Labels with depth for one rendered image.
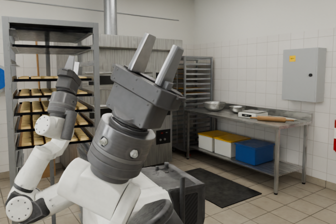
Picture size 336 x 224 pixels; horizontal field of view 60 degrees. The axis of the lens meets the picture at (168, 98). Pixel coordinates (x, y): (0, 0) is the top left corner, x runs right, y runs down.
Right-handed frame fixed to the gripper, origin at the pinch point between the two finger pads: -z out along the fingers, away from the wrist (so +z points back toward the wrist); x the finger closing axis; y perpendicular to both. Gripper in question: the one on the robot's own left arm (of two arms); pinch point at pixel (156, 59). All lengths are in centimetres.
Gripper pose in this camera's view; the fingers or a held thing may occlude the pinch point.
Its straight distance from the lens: 43.3
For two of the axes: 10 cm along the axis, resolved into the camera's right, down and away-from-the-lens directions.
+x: -7.7, -4.2, 4.8
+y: 5.1, 0.5, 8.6
